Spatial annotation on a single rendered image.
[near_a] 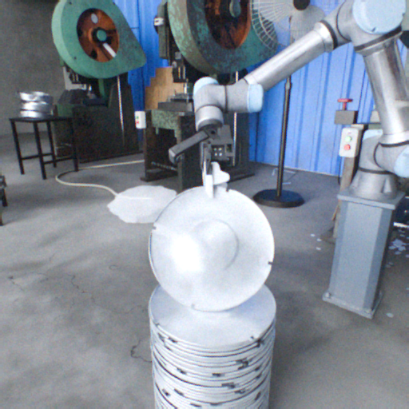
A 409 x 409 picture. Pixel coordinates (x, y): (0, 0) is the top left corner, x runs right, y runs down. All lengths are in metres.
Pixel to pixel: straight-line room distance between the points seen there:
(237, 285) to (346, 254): 0.67
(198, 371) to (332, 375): 0.54
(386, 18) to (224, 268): 0.73
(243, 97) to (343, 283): 0.83
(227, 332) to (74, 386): 0.57
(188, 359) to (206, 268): 0.19
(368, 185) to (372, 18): 0.53
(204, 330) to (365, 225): 0.77
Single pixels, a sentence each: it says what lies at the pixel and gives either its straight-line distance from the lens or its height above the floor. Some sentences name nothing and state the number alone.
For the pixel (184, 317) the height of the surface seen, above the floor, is 0.34.
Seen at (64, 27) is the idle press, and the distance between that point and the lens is 3.77.
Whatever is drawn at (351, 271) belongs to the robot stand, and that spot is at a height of 0.16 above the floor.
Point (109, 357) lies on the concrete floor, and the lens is 1.18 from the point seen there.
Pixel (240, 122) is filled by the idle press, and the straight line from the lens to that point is 3.06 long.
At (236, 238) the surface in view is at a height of 0.48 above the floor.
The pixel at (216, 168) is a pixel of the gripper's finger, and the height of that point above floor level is 0.63.
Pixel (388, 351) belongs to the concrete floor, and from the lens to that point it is 1.31.
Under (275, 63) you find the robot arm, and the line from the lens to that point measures 1.08.
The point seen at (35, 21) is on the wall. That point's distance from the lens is 7.55.
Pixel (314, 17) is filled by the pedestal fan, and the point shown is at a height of 1.22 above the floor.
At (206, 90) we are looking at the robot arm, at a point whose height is 0.81.
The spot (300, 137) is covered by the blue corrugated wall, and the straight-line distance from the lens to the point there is 3.51.
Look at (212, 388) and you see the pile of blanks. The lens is 0.75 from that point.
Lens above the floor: 0.81
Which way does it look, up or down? 20 degrees down
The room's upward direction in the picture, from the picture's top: straight up
